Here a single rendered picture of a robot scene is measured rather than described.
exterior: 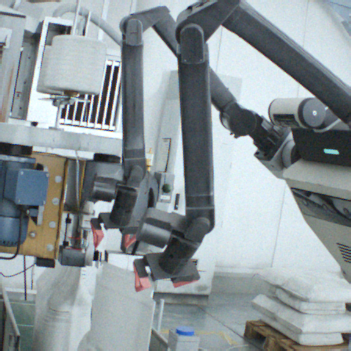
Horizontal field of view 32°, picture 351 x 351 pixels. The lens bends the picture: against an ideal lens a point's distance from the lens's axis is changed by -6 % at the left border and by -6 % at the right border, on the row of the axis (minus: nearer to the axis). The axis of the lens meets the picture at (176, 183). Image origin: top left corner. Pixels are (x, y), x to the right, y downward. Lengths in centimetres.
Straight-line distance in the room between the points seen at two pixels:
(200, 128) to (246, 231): 558
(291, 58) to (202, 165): 27
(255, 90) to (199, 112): 551
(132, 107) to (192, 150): 49
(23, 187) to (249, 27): 80
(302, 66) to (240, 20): 14
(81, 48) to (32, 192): 41
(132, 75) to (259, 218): 523
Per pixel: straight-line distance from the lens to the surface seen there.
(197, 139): 115
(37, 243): 192
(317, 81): 112
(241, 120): 166
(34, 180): 163
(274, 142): 171
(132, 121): 162
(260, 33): 108
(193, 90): 111
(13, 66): 194
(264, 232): 680
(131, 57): 160
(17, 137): 166
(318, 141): 153
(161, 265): 133
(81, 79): 170
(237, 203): 659
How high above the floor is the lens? 141
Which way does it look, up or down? 3 degrees down
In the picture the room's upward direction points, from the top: 9 degrees clockwise
